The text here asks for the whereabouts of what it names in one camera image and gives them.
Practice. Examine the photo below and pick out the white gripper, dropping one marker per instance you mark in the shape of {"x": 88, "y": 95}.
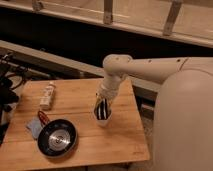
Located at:
{"x": 108, "y": 89}

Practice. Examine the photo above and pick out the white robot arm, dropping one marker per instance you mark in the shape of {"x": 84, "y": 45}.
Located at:
{"x": 183, "y": 114}

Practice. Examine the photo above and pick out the white ceramic cup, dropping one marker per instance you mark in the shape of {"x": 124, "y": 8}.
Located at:
{"x": 103, "y": 123}

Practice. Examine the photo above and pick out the black frying pan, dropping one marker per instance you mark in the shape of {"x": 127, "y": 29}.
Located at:
{"x": 57, "y": 137}

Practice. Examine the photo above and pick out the blue cloth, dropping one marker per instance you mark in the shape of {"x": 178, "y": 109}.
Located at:
{"x": 35, "y": 126}

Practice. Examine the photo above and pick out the grey metal rail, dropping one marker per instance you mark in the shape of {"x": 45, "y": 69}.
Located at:
{"x": 142, "y": 88}

